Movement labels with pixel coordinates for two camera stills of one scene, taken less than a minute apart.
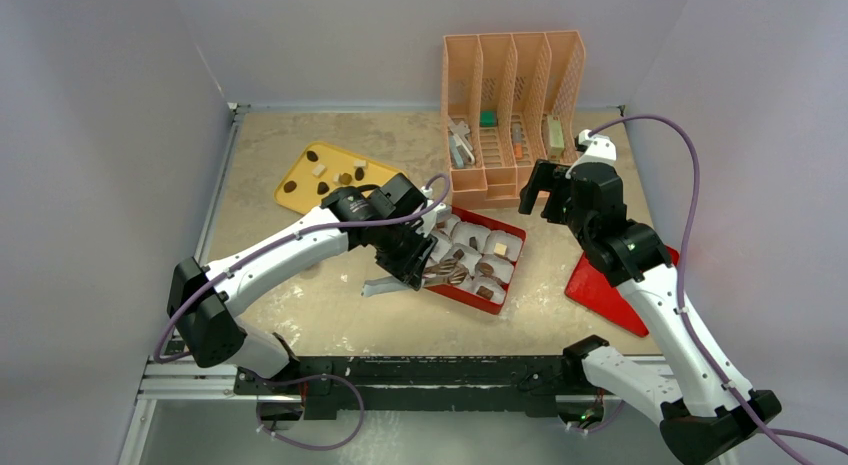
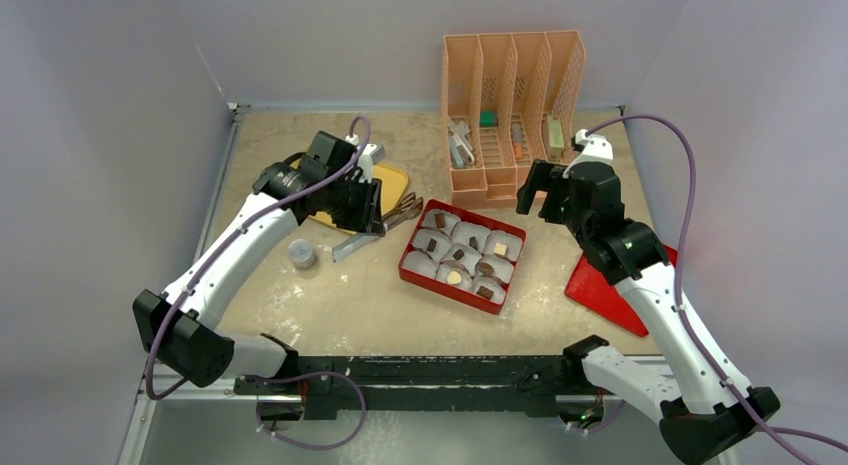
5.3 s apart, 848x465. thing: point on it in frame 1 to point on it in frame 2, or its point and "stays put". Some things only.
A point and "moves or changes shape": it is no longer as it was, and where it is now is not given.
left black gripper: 410,269 to 368,219
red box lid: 591,289 stays put
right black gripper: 553,187 stays put
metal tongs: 384,284 moves or changes shape
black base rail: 537,384 stays put
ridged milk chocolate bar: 485,292 stays put
